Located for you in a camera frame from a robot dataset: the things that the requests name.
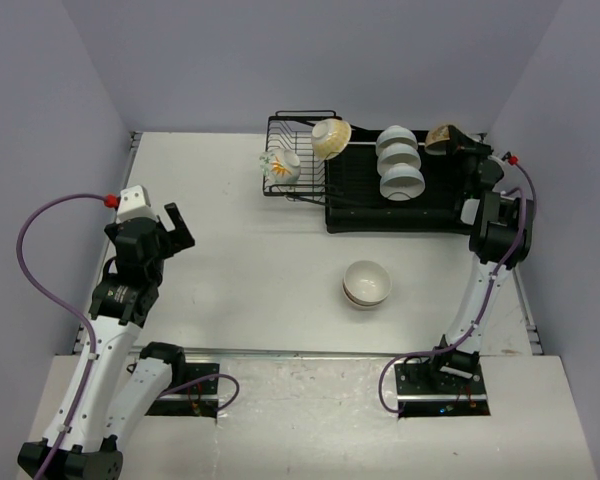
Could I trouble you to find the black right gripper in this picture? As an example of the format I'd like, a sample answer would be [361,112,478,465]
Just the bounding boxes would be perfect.
[446,128,494,195]

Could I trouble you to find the beige floral bowl back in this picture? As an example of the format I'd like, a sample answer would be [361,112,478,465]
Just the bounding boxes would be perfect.
[424,124,454,156]

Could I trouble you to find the beige floral bowl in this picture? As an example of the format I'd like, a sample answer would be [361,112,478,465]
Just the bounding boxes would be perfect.
[342,260,392,301]
[342,283,387,310]
[424,124,454,156]

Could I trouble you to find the beige floral bowl front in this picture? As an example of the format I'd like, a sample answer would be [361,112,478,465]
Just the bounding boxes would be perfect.
[342,283,387,310]

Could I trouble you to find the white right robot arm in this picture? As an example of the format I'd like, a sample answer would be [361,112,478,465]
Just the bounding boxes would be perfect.
[425,125,535,393]

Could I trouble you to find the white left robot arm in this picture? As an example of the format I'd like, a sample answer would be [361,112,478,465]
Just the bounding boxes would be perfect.
[17,193,195,479]

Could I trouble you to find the black dish drying tray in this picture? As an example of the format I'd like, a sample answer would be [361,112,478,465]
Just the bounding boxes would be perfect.
[324,129,480,234]

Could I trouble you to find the white bowl back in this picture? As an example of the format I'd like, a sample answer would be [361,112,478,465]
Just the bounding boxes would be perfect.
[375,125,418,155]

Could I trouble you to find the white bowl middle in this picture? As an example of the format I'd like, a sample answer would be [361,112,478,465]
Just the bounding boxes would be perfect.
[377,143,422,176]

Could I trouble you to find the white bowl front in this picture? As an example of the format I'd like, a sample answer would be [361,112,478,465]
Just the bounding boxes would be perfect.
[379,164,426,202]

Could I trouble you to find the white green floral bowl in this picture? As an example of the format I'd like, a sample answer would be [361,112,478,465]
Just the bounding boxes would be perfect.
[259,148,301,185]

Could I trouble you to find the yellow patterned bowl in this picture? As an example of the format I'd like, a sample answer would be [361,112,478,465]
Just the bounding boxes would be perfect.
[311,118,352,161]

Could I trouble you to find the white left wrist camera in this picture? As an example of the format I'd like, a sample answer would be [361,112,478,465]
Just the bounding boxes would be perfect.
[116,185,159,223]

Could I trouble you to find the black wire dish rack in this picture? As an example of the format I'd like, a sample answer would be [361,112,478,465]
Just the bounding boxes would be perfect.
[262,109,381,206]

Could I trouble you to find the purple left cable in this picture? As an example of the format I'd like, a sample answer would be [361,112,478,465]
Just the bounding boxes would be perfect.
[15,193,121,476]

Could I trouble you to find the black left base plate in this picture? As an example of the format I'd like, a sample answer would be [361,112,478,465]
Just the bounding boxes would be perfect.
[146,363,220,419]

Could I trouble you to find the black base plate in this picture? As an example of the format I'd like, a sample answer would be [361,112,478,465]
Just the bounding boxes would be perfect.
[394,362,490,418]
[146,363,220,419]

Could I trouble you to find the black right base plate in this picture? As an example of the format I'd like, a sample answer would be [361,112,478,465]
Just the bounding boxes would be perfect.
[394,362,490,418]

